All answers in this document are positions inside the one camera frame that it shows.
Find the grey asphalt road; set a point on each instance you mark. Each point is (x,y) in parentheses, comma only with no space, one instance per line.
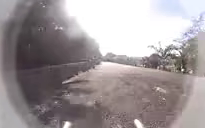
(123,93)

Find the dark wood of trees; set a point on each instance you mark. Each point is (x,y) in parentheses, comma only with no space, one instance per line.
(53,36)

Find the row of distant trees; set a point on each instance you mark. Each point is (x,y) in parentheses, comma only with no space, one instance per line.
(170,56)

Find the robot's own part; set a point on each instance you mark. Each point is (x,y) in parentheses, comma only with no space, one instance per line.
(66,125)
(138,123)

